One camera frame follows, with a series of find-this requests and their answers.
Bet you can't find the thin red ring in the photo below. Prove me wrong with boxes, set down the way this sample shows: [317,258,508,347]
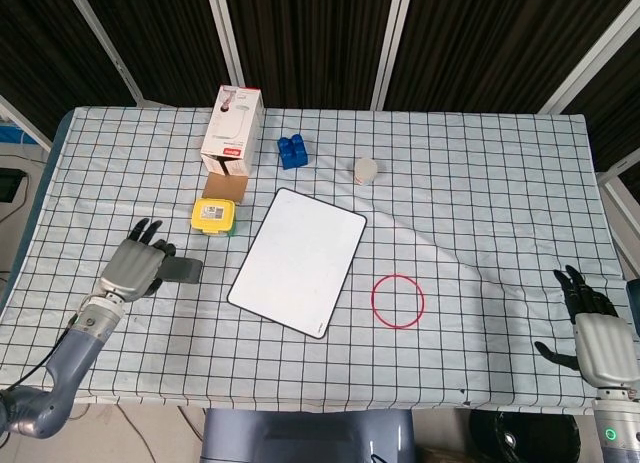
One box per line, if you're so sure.
[370,273,426,330]

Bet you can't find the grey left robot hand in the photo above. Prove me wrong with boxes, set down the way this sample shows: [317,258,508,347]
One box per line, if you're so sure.
[94,217,178,304]

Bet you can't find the black-checked white tablecloth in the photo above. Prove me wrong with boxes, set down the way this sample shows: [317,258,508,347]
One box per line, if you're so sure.
[0,106,632,417]

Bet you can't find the blue toy building brick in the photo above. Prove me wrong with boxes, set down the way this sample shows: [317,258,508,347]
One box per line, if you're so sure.
[276,133,311,171]

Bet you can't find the white board with black rim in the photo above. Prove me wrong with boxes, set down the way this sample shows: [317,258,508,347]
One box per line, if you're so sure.
[226,186,369,340]

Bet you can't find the black round glossy object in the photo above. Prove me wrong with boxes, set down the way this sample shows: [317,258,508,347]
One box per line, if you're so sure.
[468,409,582,463]

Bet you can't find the small white plastic jar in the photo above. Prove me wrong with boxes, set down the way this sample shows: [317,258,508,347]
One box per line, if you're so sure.
[352,156,380,186]

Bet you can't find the green tub with yellow lid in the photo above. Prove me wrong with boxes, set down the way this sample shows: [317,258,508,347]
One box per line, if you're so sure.
[191,197,239,239]

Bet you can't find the grey whiteboard eraser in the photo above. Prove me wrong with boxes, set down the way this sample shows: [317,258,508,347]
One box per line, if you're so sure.
[158,256,205,286]

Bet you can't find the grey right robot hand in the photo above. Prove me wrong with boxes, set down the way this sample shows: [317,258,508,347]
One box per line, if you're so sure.
[533,264,640,389]

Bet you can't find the white cardboard product box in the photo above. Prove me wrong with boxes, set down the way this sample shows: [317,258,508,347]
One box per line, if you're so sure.
[199,84,265,205]

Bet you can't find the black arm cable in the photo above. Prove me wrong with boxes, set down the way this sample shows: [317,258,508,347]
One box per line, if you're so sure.
[0,326,77,392]

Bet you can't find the white metal frame post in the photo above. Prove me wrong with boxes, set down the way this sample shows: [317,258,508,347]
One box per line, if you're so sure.
[62,0,150,108]
[368,0,410,110]
[203,0,247,103]
[536,4,640,115]
[594,155,640,207]
[0,94,54,153]

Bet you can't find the blue-grey robot torso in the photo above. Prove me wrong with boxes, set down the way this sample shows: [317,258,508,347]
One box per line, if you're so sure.
[200,407,417,463]

